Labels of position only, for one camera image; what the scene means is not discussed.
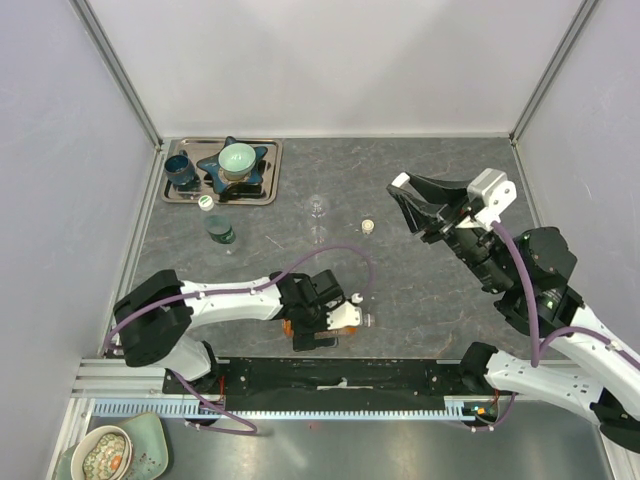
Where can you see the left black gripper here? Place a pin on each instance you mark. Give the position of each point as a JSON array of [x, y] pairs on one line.
[[303, 338]]

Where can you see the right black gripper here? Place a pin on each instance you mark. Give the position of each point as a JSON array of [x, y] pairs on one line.
[[453, 208]]

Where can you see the clear green-label water bottle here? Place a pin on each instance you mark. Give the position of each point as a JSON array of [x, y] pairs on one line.
[[217, 225]]

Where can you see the orange drink bottle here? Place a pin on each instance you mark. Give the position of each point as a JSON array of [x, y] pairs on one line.
[[367, 322]]

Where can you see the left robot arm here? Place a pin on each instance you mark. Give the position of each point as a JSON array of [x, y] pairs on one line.
[[157, 315]]

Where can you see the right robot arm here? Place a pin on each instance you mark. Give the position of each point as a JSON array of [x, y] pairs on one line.
[[577, 363]]

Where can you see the white ribbed bottle cap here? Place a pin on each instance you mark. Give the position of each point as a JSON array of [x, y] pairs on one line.
[[367, 226]]

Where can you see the small clear empty bottle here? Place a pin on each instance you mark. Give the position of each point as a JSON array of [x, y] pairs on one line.
[[317, 208]]

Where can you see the steel tray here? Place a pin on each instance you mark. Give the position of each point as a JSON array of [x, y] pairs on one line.
[[238, 194]]

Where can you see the pale green bowl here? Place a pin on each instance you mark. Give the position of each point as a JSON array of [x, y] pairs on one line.
[[236, 160]]

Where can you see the blue star-shaped dish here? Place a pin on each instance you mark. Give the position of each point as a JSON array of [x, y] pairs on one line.
[[220, 183]]

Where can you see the green square plate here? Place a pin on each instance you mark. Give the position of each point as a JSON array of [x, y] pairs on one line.
[[148, 456]]

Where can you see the dark blue cup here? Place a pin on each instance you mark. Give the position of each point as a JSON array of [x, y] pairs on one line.
[[181, 172]]

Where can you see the patterned ceramic bowl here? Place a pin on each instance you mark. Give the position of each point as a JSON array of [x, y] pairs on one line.
[[104, 453]]

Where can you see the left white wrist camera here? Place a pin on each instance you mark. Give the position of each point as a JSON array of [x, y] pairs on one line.
[[347, 317]]

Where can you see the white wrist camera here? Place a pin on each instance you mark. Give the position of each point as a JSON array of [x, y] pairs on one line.
[[347, 317], [490, 194]]

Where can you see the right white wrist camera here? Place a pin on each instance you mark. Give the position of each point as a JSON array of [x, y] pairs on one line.
[[490, 194]]

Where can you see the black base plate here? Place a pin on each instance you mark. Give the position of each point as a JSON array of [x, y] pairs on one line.
[[318, 382]]

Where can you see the slotted cable duct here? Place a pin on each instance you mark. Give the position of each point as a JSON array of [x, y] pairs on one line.
[[191, 409]]

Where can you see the right aluminium frame post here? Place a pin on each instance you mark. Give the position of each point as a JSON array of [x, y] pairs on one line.
[[569, 39]]

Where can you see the aluminium frame post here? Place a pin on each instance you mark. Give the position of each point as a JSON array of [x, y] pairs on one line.
[[569, 39], [106, 50]]

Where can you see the left aluminium frame post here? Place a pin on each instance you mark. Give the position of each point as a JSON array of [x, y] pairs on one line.
[[106, 50]]

